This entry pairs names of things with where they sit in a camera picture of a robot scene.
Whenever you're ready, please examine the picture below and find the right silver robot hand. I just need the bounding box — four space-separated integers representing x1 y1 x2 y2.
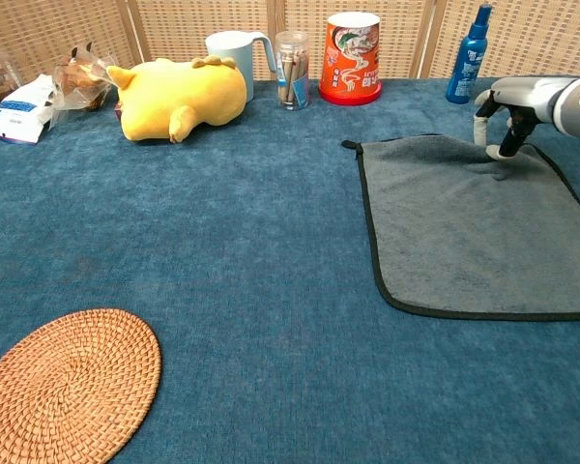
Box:
473 75 576 160

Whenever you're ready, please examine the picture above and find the grey and blue microfibre towel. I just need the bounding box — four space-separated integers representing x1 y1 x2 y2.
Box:
341 133 580 322

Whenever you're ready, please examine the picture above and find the wicker folding screen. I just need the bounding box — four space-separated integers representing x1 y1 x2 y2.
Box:
0 0 580 83

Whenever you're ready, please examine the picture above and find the blue spray bottle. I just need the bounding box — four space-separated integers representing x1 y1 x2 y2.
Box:
445 3 494 105

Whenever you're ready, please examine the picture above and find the orange instant noodle cup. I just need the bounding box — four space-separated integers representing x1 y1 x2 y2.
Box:
317 11 383 106

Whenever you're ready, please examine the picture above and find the clear jar of sticks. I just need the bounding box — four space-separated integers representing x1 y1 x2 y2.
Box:
275 30 311 112

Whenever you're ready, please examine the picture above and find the light blue plastic mug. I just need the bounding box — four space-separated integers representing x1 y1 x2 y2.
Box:
204 30 277 102

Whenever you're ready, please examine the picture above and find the blue plush tablecloth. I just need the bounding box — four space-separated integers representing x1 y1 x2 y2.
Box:
0 74 580 464

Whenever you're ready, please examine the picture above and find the yellow plush toy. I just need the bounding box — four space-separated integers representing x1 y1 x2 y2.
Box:
105 55 248 145

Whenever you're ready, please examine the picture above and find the clear bag of pastry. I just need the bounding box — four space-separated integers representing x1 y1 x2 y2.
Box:
51 42 120 113

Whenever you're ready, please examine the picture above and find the white snack bag blue label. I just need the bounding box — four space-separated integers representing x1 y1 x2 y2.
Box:
0 72 59 146

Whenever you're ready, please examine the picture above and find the round woven rattan placemat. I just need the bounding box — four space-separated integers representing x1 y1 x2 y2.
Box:
0 308 163 464

